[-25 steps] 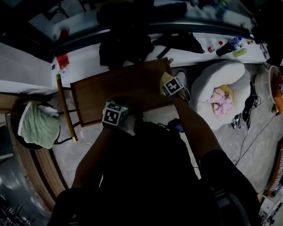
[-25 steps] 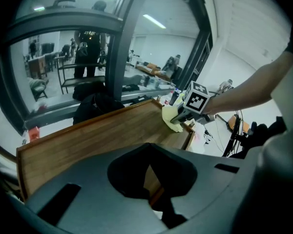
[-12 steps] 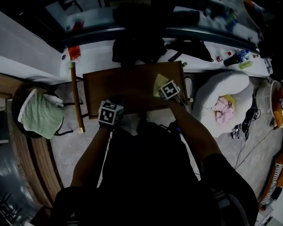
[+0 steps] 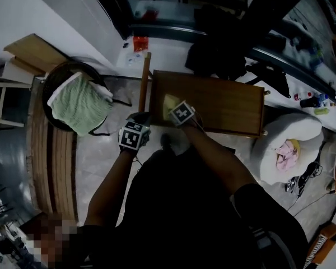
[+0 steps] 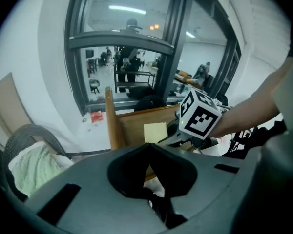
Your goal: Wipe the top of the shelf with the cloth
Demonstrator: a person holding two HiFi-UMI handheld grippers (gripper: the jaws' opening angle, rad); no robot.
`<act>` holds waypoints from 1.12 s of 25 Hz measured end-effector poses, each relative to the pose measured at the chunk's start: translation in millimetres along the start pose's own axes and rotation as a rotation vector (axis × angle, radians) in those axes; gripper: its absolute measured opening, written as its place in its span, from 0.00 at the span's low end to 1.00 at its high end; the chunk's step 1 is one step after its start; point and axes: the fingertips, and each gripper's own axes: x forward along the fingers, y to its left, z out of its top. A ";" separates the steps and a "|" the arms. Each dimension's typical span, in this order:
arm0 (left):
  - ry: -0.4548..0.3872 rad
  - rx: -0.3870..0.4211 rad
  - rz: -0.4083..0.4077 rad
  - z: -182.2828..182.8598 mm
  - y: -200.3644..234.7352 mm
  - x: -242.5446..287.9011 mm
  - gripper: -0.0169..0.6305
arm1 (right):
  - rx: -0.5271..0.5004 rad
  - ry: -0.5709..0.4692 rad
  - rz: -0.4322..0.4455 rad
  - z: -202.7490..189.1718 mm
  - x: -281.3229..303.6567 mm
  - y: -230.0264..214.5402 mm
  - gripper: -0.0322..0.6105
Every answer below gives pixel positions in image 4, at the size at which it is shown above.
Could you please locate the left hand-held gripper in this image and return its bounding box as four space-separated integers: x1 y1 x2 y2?
118 111 152 151

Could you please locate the wooden shelf table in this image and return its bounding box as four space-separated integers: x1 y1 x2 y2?
138 52 271 138

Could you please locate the person's left forearm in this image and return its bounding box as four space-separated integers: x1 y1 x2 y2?
84 149 137 228

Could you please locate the wooden slatted bench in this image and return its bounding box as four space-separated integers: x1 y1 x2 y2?
26 105 79 221

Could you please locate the person's black clothing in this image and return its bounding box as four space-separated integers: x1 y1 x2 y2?
69 147 309 269

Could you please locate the orange striped sofa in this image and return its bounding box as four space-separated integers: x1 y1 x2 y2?
305 222 336 269

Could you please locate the red packet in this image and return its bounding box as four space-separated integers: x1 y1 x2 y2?
133 36 149 53

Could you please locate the black strapped bag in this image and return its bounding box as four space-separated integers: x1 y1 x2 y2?
245 62 292 99

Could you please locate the white woven basket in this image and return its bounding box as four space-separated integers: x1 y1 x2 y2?
320 137 336 196

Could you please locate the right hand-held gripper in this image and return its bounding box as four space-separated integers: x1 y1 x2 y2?
167 100 197 126

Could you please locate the white round plush sofa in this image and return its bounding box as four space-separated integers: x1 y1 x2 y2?
251 113 324 185

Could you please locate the black round chair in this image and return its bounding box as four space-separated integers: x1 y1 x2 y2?
41 61 132 136

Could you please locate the person's right forearm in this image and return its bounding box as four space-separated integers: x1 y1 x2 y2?
181 123 255 196

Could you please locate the blue water bottle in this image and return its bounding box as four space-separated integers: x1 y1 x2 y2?
315 93 330 106

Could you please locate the black cable bundle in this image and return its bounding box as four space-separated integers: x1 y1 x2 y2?
285 161 323 196

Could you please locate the white chair cushion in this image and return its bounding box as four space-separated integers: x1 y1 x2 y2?
46 71 114 106

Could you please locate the cardboard box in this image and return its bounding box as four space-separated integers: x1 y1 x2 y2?
3 33 71 77

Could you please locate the pink cloth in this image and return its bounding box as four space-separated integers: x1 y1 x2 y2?
276 140 297 172

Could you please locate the yellow cloth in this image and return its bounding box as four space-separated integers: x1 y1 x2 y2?
162 94 183 122

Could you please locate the black bottle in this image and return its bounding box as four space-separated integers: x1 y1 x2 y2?
299 96 321 108

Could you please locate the green knitted blanket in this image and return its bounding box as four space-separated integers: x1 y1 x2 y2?
46 72 114 137

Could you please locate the white frame stool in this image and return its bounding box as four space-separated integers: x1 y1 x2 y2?
0 77 34 128

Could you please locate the dark window frame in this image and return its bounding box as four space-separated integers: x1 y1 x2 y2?
86 0 336 100

